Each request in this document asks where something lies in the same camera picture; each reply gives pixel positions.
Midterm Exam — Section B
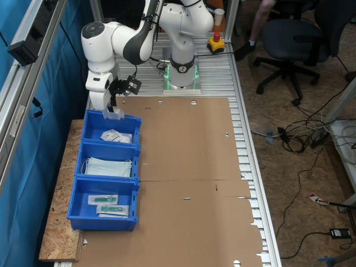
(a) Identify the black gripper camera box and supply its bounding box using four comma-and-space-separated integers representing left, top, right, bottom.
110, 75, 142, 97

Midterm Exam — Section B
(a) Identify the bulky gauze packet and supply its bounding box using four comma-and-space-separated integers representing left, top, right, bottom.
100, 128, 121, 143

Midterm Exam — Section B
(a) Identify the grey power strip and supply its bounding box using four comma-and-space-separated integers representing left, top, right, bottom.
7, 0, 67, 67

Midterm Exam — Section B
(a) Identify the tangle of floor cables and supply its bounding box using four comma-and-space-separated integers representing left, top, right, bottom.
250, 83, 356, 156

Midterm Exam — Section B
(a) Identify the aluminium frame post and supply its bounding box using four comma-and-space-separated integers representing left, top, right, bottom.
223, 0, 241, 57
90, 0, 105, 24

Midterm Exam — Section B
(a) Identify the green syringe packet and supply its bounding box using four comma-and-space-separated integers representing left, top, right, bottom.
96, 204, 130, 218
88, 194, 119, 206

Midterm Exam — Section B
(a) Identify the red white label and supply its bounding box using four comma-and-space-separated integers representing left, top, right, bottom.
309, 192, 329, 206

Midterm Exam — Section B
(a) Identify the dark office chair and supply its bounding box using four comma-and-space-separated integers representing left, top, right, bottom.
314, 0, 356, 82
254, 0, 335, 107

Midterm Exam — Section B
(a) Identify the white paper cup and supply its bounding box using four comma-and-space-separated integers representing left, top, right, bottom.
214, 8, 226, 27

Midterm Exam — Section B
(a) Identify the flat clear gauze packet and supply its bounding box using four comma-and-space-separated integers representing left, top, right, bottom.
118, 132, 134, 144

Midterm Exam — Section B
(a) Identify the black hanging cable with ferrite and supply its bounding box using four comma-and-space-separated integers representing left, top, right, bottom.
31, 96, 43, 120

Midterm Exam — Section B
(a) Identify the black power brick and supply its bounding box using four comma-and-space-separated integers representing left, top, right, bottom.
329, 228, 351, 240

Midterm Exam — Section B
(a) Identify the yellow emergency stop button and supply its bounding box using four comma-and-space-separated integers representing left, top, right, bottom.
206, 31, 226, 55

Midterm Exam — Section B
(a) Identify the aluminium cross beam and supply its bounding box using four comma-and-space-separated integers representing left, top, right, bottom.
0, 0, 69, 179

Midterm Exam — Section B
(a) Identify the blue plastic bin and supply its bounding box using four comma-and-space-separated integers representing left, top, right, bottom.
75, 140, 141, 182
81, 108, 143, 146
66, 175, 140, 232

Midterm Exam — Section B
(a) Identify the white desk leg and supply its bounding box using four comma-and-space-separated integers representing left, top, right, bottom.
323, 77, 356, 125

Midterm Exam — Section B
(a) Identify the brown cardboard sheet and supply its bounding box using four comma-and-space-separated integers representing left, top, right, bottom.
72, 179, 264, 267
113, 96, 253, 199

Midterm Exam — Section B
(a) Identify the OSB wood board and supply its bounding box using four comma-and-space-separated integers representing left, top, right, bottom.
38, 119, 86, 263

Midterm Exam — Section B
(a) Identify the stack of white face masks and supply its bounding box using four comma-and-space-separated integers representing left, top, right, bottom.
82, 156, 133, 179

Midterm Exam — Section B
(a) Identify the person's leg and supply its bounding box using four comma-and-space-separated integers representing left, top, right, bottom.
235, 0, 279, 62

